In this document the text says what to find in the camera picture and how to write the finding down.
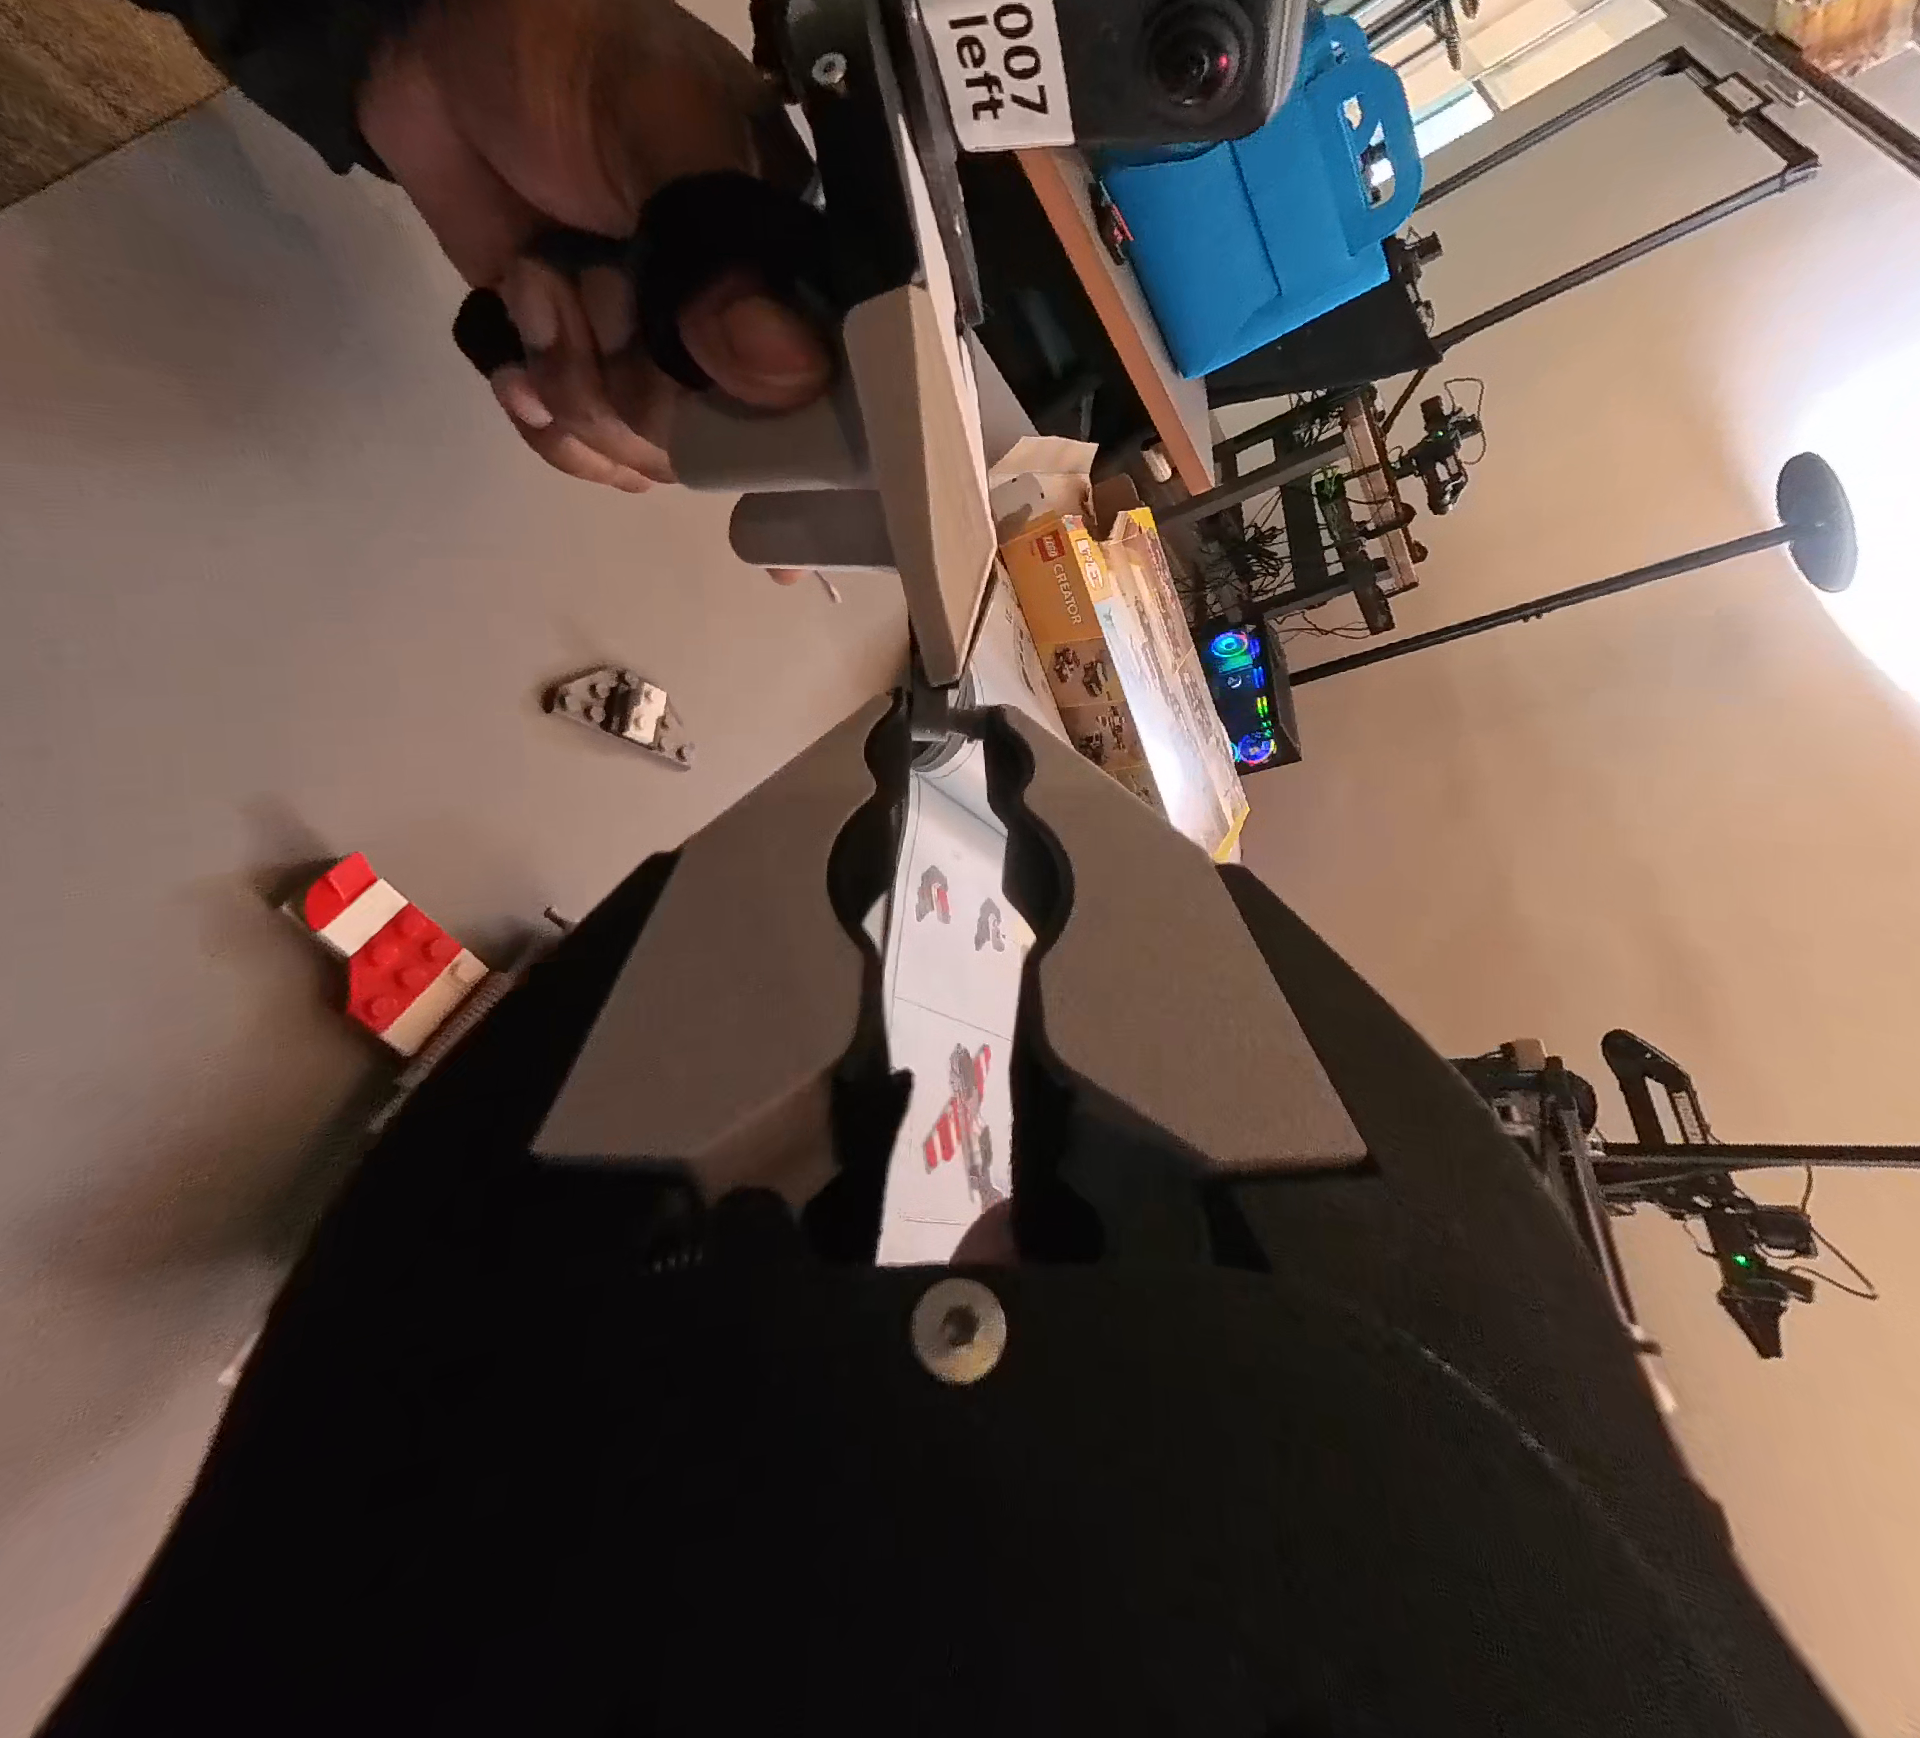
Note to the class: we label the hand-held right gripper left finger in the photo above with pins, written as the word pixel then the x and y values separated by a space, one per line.
pixel 722 987

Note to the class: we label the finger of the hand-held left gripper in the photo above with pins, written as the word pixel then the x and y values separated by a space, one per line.
pixel 930 494

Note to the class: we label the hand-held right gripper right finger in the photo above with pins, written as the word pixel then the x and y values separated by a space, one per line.
pixel 1184 1020

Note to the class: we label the brick building instruction booklet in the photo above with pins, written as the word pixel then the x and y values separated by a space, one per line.
pixel 948 1020

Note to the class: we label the black robot arm on stand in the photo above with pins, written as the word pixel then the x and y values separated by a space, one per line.
pixel 1651 1076

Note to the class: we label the grey desk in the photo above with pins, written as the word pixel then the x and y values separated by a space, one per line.
pixel 226 494

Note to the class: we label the person's left hand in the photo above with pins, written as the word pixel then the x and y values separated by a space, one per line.
pixel 554 86

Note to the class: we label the wooden edged table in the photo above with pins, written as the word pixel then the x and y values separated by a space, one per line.
pixel 1142 363

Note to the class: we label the blue storage case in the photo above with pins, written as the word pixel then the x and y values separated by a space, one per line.
pixel 1259 206

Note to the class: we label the yellow toy brick box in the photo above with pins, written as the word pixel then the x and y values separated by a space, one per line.
pixel 1126 687

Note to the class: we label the dark grey wedge plate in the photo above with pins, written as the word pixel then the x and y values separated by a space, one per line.
pixel 615 705

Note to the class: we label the black computer case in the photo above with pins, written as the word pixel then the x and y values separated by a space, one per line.
pixel 1247 694

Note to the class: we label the red white striped brick wing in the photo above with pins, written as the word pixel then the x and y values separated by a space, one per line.
pixel 389 964

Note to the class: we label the black metal rack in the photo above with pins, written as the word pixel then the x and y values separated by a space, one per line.
pixel 1321 521

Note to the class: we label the black stand with round base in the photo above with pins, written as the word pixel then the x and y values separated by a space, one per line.
pixel 1812 521

